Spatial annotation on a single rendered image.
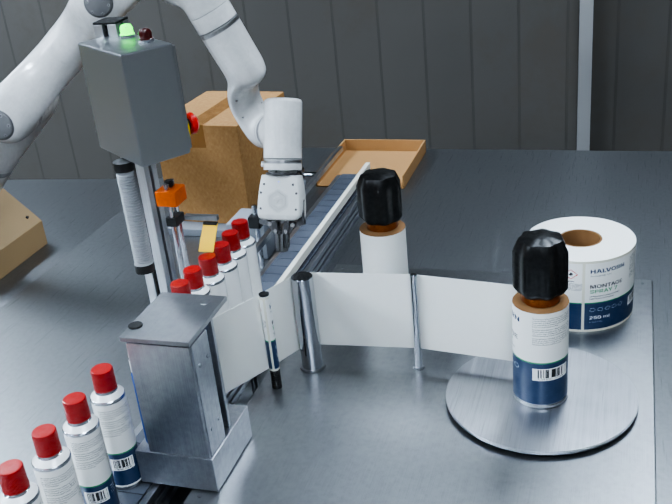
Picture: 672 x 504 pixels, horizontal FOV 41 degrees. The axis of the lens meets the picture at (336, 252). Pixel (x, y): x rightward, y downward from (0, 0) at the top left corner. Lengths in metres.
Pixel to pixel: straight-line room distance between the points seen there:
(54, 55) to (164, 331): 0.89
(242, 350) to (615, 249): 0.70
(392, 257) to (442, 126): 2.46
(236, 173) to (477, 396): 1.03
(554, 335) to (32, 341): 1.13
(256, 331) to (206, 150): 0.86
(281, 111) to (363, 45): 2.16
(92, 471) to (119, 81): 0.61
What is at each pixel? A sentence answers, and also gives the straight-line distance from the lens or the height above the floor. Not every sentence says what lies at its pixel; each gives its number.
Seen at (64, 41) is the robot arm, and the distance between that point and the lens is 2.02.
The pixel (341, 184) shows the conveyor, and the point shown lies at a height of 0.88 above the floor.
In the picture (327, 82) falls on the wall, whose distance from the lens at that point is 4.17.
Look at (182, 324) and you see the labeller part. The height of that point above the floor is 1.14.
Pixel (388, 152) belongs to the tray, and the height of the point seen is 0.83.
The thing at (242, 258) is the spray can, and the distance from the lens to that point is 1.75.
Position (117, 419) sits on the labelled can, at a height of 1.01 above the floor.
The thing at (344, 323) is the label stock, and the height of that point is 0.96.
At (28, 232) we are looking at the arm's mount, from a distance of 2.47.
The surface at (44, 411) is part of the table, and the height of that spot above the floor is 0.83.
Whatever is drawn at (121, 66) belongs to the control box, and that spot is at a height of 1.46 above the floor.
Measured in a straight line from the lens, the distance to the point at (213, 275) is 1.66.
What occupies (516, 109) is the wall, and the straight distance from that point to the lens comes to 4.09.
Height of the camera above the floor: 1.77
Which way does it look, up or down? 25 degrees down
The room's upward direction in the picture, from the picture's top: 6 degrees counter-clockwise
